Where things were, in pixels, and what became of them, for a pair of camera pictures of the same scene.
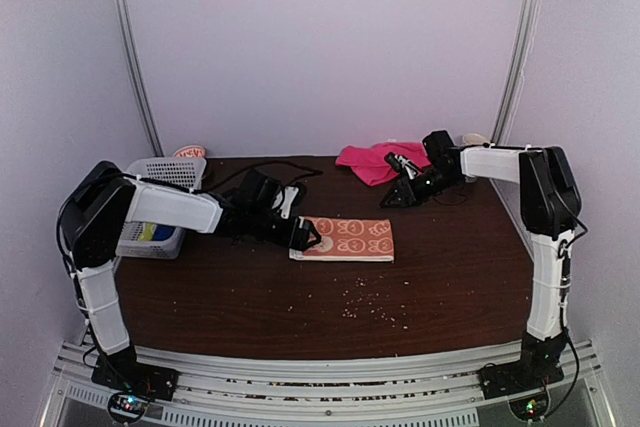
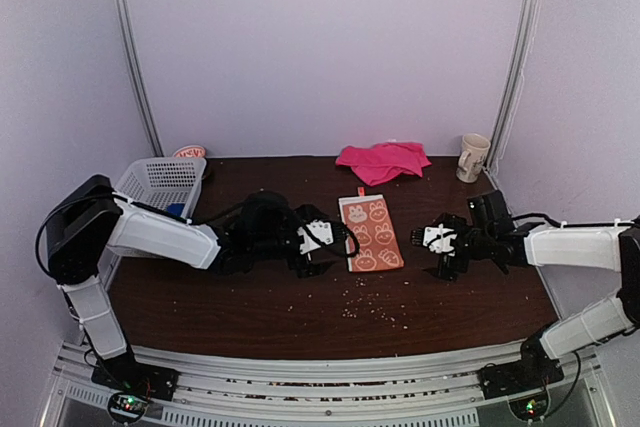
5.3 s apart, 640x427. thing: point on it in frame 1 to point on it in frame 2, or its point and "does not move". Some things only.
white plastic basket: [182, 173] does not move
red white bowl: [190, 151] does not move
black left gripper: [301, 235] to [306, 269]
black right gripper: [405, 189] to [445, 264]
